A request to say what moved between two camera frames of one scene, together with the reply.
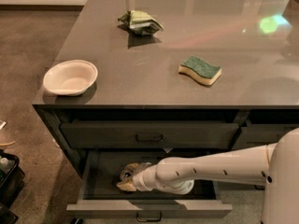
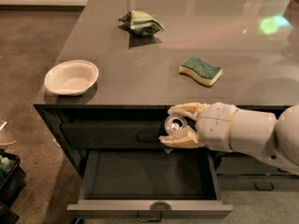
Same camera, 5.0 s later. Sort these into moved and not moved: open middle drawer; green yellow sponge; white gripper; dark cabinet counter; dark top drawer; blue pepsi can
Moved: white gripper; blue pepsi can
Not moved: dark cabinet counter; dark top drawer; green yellow sponge; open middle drawer
